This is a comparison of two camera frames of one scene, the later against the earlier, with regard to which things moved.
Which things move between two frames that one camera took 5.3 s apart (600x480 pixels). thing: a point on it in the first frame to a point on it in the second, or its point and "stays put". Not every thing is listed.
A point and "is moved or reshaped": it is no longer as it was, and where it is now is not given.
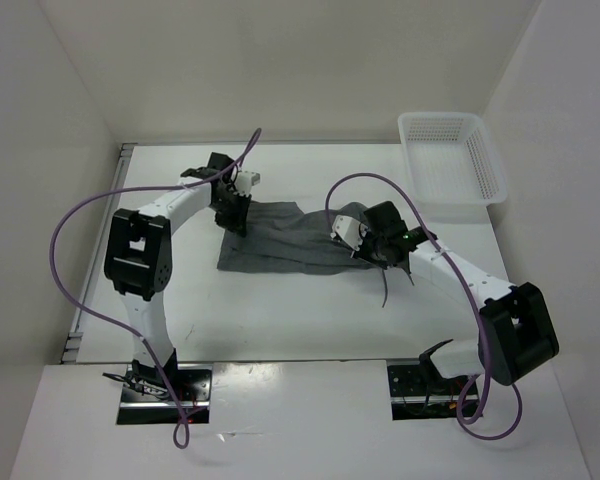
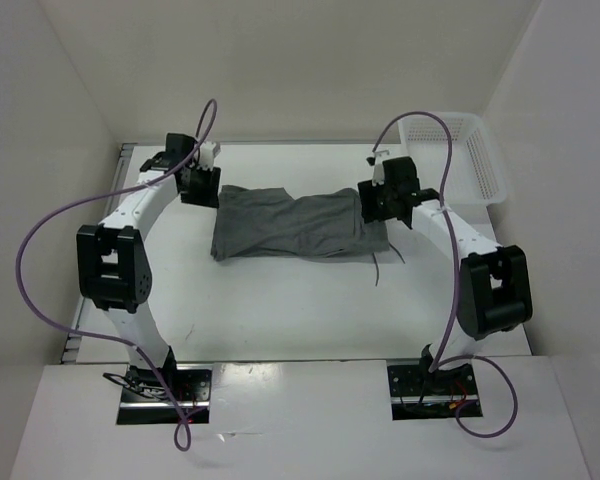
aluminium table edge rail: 76,327 stays put
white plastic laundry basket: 451,159 stays put
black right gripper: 381,263 to 368,195
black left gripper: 237,223 to 210,197
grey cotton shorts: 280,238 is moved or reshaped
